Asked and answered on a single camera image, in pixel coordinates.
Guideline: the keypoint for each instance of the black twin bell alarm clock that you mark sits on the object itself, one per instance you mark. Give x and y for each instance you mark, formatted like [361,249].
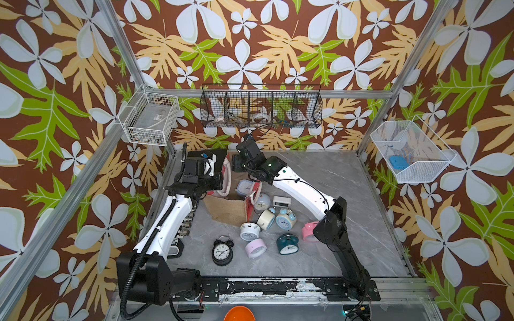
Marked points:
[222,252]

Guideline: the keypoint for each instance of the dark green alarm clock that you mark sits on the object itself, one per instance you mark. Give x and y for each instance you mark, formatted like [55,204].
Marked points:
[287,244]

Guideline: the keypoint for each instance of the blue object in basket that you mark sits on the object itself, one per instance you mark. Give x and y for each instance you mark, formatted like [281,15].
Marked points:
[398,163]

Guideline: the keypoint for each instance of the light blue square clock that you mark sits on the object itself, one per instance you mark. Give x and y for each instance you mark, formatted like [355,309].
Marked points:
[244,188]

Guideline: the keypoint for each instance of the clear round alarm clock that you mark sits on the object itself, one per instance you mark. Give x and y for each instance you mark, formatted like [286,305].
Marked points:
[262,203]

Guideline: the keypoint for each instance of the light blue bell alarm clock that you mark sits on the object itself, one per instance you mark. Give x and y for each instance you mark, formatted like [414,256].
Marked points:
[285,219]

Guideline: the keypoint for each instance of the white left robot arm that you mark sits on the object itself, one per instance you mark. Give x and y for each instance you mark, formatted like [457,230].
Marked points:
[143,274]

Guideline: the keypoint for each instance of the black wire wall basket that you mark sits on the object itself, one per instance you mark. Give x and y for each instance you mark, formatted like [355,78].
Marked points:
[261,105]

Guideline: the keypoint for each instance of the white round alarm clock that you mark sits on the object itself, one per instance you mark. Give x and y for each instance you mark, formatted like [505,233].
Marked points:
[249,231]

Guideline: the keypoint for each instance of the white digital alarm clock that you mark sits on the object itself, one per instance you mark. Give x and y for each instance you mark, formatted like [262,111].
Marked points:
[279,201]

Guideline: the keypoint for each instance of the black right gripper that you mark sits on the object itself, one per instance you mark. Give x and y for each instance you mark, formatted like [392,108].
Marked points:
[236,162]

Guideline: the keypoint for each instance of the white wire basket left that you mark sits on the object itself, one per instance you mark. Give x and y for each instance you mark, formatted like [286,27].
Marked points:
[149,116]

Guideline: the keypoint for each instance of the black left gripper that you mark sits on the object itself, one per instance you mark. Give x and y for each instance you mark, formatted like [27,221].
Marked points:
[217,177]

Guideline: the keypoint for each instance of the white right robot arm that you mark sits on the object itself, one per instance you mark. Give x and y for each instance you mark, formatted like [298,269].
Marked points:
[329,211]

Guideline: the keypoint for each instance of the lilac round alarm clock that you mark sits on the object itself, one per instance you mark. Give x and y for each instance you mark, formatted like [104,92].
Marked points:
[255,248]

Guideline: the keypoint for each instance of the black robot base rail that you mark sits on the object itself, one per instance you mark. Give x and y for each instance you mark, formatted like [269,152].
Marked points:
[332,288]

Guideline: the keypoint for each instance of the orange bowl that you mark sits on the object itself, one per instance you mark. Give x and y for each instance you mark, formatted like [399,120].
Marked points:
[239,313]

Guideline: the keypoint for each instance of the cream round alarm clock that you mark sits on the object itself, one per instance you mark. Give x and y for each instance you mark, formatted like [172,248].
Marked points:
[266,219]

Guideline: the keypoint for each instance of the white wire basket right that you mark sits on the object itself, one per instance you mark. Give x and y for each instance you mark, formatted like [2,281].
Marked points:
[419,144]

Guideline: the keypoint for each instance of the burlap red Christmas canvas bag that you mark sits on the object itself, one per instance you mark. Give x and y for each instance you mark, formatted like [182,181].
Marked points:
[227,206]

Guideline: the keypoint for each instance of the pink twin bell alarm clock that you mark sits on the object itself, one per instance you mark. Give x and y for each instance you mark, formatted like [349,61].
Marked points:
[308,232]

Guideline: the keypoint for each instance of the white wire basket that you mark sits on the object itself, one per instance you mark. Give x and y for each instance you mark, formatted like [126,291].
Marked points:
[149,116]
[419,144]

